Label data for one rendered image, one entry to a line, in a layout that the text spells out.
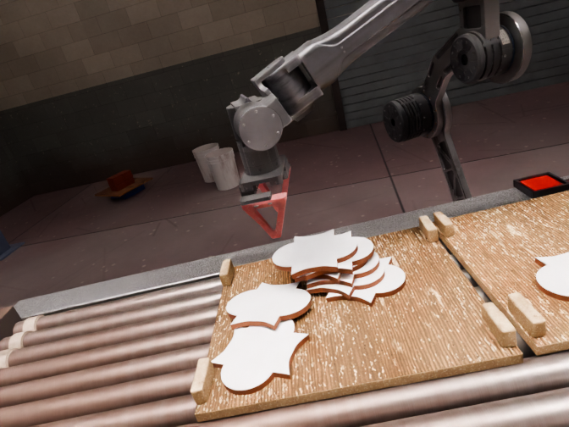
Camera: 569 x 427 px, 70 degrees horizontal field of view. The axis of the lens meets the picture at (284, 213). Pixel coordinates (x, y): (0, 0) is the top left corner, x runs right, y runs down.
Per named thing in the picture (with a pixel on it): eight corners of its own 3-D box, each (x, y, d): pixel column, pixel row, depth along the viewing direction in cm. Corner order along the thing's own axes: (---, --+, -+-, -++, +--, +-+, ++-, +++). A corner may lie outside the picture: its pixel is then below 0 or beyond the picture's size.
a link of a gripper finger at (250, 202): (254, 248, 62) (236, 193, 59) (259, 227, 69) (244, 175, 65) (297, 241, 61) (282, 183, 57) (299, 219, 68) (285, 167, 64)
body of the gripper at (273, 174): (241, 196, 61) (227, 148, 58) (251, 172, 70) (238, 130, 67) (284, 186, 60) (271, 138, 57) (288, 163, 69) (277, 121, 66)
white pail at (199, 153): (232, 175, 463) (222, 144, 448) (208, 185, 451) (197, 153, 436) (221, 171, 488) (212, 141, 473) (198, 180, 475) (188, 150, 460)
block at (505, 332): (480, 318, 55) (479, 302, 54) (494, 315, 55) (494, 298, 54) (502, 350, 50) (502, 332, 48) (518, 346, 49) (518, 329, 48)
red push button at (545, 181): (518, 186, 89) (518, 180, 88) (547, 180, 89) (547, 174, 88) (534, 196, 84) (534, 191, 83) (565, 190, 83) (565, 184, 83)
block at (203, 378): (203, 372, 59) (196, 357, 57) (216, 369, 58) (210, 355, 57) (196, 407, 53) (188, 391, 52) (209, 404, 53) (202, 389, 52)
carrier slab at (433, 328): (229, 274, 85) (226, 268, 84) (428, 230, 81) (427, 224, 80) (197, 423, 53) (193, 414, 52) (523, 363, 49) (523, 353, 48)
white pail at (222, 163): (212, 193, 421) (201, 160, 407) (218, 183, 449) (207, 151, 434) (240, 187, 418) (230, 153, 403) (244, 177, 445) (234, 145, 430)
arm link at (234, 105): (257, 88, 62) (222, 98, 62) (267, 92, 56) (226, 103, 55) (269, 131, 65) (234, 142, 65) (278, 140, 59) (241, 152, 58)
